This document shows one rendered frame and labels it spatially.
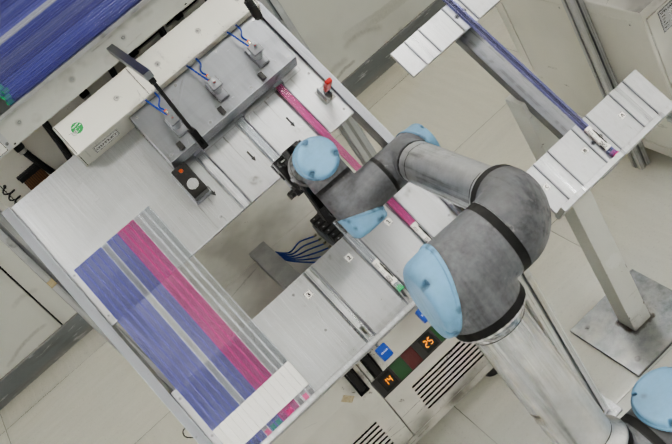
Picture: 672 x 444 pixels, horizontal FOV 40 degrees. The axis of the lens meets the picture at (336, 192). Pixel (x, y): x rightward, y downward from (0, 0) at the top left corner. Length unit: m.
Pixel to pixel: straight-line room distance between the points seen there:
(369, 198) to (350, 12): 2.35
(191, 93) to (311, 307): 0.50
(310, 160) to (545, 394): 0.54
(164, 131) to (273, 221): 0.65
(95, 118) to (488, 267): 0.99
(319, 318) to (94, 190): 0.54
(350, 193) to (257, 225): 0.95
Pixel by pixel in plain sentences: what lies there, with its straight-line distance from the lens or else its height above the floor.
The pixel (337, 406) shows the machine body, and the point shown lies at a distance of 2.31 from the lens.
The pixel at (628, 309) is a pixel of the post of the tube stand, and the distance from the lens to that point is 2.48.
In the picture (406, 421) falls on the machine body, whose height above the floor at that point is 0.15.
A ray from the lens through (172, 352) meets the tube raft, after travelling 1.86.
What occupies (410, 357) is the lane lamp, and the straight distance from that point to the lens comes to 1.85.
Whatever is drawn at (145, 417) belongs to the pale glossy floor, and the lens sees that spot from 3.30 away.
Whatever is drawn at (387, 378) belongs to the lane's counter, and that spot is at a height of 0.66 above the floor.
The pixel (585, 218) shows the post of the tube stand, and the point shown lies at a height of 0.44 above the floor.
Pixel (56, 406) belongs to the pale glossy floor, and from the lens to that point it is 3.69.
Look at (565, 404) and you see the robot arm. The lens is 1.35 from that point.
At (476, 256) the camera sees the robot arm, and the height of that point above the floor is 1.16.
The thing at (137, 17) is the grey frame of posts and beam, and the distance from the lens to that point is 1.94.
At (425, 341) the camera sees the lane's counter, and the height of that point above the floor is 0.66.
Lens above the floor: 1.97
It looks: 34 degrees down
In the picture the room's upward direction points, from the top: 35 degrees counter-clockwise
